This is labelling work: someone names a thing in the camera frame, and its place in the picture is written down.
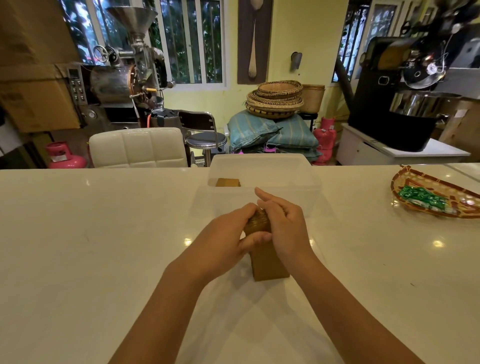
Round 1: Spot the white framed window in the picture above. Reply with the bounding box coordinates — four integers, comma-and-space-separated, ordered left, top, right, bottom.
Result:
58, 0, 229, 91

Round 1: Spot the translucent plastic bin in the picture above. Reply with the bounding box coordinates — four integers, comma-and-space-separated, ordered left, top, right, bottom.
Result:
206, 152, 323, 218

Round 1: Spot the window with black grille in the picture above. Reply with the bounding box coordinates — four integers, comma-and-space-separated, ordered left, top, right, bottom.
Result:
331, 0, 404, 83

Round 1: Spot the silver coffee roaster machine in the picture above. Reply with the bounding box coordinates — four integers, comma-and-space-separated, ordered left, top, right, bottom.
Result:
65, 5, 181, 130

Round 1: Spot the black coffee roaster machine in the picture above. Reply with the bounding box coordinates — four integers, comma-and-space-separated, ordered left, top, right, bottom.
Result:
347, 0, 480, 153

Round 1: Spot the person's left forearm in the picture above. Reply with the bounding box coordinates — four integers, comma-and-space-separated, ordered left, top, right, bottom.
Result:
108, 262, 217, 364

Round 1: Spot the pink gas cylinder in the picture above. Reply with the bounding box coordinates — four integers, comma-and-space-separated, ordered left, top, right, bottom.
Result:
311, 116, 338, 167
45, 141, 89, 169

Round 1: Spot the white low cabinet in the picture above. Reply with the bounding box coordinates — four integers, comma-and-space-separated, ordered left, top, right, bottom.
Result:
335, 122, 472, 167

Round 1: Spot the small black stool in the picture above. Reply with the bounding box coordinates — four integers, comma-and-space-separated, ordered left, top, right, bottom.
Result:
299, 111, 320, 132

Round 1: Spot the pile of teal woven sacks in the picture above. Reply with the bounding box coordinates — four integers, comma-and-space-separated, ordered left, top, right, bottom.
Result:
226, 110, 323, 163

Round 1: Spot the black exhaust pipe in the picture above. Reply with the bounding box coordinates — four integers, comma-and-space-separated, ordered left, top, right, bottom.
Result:
333, 58, 355, 110

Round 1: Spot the person's left hand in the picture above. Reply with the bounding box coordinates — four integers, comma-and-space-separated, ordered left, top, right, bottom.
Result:
164, 202, 273, 290

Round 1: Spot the brown spoon wall picture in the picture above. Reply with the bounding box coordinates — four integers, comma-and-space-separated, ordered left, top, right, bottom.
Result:
236, 0, 274, 86

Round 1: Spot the pile of green candy packets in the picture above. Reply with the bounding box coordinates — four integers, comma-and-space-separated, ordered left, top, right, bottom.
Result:
397, 185, 458, 215

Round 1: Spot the stack of flat woven baskets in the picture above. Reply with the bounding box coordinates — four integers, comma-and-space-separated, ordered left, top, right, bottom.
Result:
245, 80, 305, 120

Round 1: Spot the black chrome stool chair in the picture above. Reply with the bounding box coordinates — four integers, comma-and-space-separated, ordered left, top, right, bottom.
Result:
176, 110, 228, 168

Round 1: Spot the tall woven basket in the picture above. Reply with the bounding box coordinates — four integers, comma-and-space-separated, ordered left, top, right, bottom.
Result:
299, 83, 326, 115

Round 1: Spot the brown cardboard box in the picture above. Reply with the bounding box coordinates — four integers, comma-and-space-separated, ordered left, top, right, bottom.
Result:
0, 0, 82, 68
0, 63, 82, 134

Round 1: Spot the person's right forearm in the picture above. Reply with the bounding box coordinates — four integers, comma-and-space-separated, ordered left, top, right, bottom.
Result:
288, 254, 427, 364

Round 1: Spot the grey bar counter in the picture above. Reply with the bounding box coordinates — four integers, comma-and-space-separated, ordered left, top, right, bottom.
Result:
434, 66, 480, 101

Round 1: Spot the white padded chair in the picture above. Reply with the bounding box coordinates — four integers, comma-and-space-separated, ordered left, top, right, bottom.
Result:
88, 127, 189, 169

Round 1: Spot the person's right hand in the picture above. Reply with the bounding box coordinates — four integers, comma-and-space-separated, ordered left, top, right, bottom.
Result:
254, 186, 320, 278

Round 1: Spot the woven bamboo tray basket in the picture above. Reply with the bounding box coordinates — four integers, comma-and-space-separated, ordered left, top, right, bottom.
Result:
389, 164, 480, 220

